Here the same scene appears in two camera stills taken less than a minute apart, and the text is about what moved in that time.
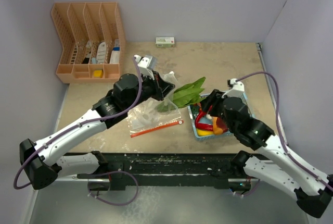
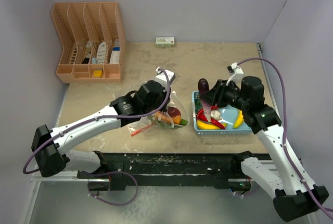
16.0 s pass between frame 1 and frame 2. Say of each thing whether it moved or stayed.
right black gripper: moved
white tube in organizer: stayed
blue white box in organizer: stayed
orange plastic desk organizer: stayed
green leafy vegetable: moved
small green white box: stayed
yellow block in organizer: stayed
